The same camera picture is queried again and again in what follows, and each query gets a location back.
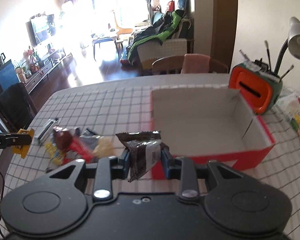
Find red cardboard box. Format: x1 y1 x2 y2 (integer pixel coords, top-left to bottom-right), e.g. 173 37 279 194
150 88 275 171

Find red brown snack packet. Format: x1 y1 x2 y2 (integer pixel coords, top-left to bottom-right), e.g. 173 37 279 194
45 126 94 166

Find wooden chair with pink cloth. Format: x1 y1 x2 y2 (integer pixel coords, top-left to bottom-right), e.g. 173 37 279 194
152 54 229 74

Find coffee table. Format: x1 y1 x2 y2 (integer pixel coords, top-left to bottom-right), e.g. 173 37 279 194
91 29 119 60

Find television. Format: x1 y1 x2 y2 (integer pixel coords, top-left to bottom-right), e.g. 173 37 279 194
26 14 56 47

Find colourful plastic bag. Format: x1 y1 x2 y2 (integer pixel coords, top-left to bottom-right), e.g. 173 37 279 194
276 87 300 139

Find checkered tablecloth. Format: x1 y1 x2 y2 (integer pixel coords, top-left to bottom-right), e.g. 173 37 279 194
1 88 300 239

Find yellow minion snack packet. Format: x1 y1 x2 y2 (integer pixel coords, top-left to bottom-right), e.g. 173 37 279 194
11 128 34 159

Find dark brown snack packet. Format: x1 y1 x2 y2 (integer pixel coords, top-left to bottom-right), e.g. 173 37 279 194
116 130 168 182

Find low tv cabinet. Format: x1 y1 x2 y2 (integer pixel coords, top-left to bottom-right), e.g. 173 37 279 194
25 49 73 94

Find sofa with green jacket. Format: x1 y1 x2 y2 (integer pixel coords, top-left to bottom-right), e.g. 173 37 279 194
120 0 194 74

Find white blue snack packet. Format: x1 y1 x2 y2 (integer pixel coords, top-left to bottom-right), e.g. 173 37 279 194
34 118 59 145

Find dark chair with black cloth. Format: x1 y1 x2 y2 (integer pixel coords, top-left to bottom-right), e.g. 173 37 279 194
0 82 38 133

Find grey desk lamp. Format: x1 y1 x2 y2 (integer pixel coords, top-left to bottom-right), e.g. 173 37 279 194
274 17 300 75

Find pale yellow snack packet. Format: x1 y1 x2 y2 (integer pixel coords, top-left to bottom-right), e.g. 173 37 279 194
93 137 115 158

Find orange green pen holder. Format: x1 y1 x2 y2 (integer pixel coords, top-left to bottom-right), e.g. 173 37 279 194
229 63 283 115

